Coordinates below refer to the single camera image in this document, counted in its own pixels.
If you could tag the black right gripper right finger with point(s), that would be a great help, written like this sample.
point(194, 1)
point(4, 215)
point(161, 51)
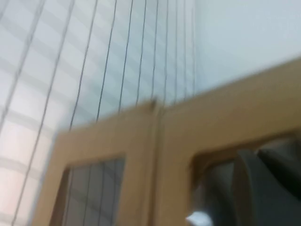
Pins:
point(282, 155)

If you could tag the cardboard drawer with window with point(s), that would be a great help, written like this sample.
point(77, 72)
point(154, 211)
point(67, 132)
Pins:
point(131, 136)
point(211, 122)

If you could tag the white grid tablecloth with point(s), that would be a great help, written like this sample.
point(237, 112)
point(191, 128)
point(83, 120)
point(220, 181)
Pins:
point(47, 70)

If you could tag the cardboard drawer with flat window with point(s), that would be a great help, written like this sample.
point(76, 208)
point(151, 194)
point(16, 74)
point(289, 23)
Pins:
point(131, 136)

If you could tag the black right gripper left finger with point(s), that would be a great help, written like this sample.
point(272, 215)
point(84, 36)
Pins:
point(270, 195)

